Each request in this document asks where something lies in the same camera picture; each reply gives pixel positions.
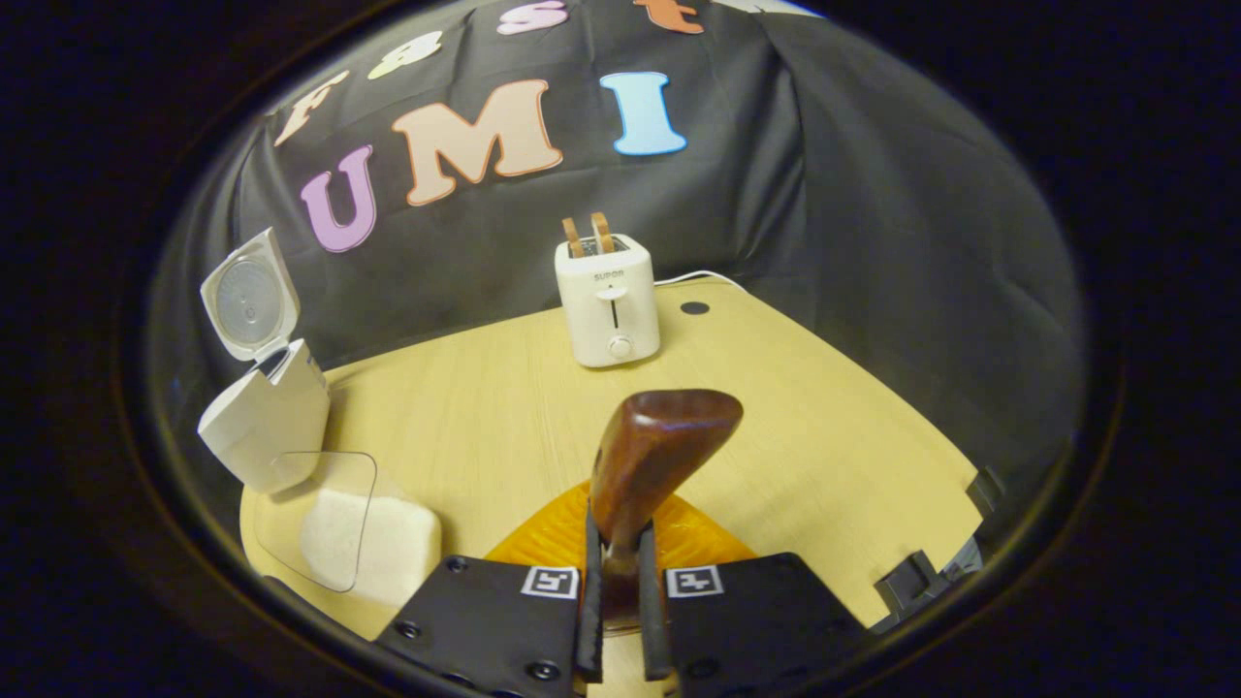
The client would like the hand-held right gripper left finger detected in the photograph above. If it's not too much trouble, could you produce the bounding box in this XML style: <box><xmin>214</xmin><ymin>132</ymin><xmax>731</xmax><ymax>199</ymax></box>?
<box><xmin>373</xmin><ymin>482</ymin><xmax>604</xmax><ymax>694</ymax></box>

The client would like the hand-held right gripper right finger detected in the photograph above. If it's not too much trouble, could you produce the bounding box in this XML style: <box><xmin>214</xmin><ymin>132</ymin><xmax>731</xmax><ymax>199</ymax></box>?
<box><xmin>640</xmin><ymin>494</ymin><xmax>869</xmax><ymax>694</ymax></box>

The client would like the brown wooden spoon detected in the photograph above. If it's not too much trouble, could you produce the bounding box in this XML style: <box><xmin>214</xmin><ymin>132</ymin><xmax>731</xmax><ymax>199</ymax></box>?
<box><xmin>589</xmin><ymin>390</ymin><xmax>745</xmax><ymax>631</ymax></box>

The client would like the white rice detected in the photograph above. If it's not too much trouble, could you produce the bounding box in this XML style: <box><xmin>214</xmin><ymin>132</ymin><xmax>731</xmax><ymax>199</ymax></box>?
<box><xmin>301</xmin><ymin>488</ymin><xmax>442</xmax><ymax>607</ymax></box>

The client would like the white rice cooker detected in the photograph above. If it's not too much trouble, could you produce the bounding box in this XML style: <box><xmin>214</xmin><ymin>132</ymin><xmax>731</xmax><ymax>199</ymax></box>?
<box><xmin>198</xmin><ymin>228</ymin><xmax>331</xmax><ymax>495</ymax></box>

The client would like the clear plastic rice container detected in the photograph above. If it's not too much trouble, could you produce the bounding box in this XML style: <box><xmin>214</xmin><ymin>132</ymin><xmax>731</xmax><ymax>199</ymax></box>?
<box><xmin>240</xmin><ymin>451</ymin><xmax>443</xmax><ymax>614</ymax></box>

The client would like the white toaster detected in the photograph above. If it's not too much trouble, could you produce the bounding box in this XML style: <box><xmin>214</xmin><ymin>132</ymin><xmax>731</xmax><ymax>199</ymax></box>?
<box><xmin>555</xmin><ymin>234</ymin><xmax>661</xmax><ymax>368</ymax></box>

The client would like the black backdrop cloth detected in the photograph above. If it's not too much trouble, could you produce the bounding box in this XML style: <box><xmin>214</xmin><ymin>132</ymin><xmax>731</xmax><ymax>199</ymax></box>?
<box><xmin>145</xmin><ymin>0</ymin><xmax>1082</xmax><ymax>544</ymax></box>

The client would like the black table edge bracket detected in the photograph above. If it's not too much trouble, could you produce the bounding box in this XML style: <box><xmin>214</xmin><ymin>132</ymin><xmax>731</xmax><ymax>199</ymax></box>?
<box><xmin>965</xmin><ymin>467</ymin><xmax>1009</xmax><ymax>520</ymax></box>
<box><xmin>873</xmin><ymin>551</ymin><xmax>939</xmax><ymax>612</ymax></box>

